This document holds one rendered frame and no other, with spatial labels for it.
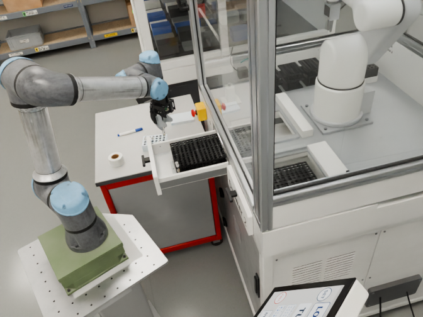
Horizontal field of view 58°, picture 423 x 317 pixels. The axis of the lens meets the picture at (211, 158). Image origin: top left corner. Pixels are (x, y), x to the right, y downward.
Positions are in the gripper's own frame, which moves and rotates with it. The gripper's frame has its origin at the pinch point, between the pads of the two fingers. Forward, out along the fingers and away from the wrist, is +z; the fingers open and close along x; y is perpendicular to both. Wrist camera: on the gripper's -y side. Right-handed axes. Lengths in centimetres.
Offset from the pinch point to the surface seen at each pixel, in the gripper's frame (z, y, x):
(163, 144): 10.0, -0.7, -0.8
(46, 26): 76, -361, 207
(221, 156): 8.5, 29.2, 1.1
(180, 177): 10.8, 18.6, -15.5
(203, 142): 8.5, 17.2, 6.3
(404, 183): -2, 99, 3
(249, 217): 6, 56, -26
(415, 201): 9, 104, 8
